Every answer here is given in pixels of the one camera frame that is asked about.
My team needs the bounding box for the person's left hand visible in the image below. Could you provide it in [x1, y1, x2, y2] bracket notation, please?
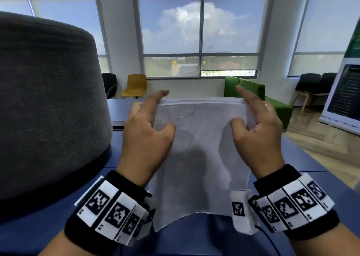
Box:
[116, 89, 176, 187]

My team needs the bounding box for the person's right hand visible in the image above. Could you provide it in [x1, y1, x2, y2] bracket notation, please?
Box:
[230, 85, 286, 180]

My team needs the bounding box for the aligned white paper stack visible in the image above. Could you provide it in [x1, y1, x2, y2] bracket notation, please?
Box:
[146, 96, 257, 233]

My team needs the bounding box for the green sofa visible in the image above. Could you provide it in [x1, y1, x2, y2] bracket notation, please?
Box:
[224, 75, 294, 132]

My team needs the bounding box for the yellow chair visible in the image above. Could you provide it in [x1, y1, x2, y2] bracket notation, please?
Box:
[121, 74, 148, 99]

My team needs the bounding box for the dark green chair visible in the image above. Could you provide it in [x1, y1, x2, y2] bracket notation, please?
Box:
[102, 73, 118, 99]

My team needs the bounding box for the left wristband with marker tiles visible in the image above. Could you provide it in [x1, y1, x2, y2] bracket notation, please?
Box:
[64, 170, 151, 248]

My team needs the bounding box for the wristband with marker tiles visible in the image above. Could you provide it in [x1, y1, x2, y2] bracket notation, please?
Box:
[64, 170, 151, 248]
[253, 164, 341, 241]

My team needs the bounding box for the right wristband with marker tiles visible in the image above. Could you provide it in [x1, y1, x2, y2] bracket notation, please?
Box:
[253, 164, 341, 241]

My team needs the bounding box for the black chair with wooden legs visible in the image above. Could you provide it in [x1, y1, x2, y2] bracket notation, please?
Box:
[291, 73, 323, 114]
[320, 72, 338, 95]

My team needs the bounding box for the white banner stand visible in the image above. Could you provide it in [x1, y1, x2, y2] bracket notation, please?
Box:
[318, 20, 360, 137]

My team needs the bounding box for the grey felt pillar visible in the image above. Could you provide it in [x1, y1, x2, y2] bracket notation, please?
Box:
[0, 11, 113, 206]

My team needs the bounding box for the large framed window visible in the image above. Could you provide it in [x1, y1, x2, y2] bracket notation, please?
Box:
[132, 0, 278, 80]

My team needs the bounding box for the window with white blind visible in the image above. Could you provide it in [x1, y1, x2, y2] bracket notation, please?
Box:
[286, 0, 360, 78]

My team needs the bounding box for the narrow window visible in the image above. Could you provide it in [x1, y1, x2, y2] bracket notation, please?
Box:
[0, 0, 113, 74]

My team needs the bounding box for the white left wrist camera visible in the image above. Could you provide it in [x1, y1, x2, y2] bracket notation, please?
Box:
[132, 194, 158, 241]

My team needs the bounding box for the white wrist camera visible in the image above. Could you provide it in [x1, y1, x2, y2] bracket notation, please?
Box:
[132, 194, 158, 241]
[230, 189, 261, 235]

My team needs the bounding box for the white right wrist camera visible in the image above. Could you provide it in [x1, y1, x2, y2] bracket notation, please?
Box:
[230, 189, 261, 235]

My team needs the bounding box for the black right camera cable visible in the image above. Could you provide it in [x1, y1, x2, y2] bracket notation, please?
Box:
[254, 224, 282, 256]

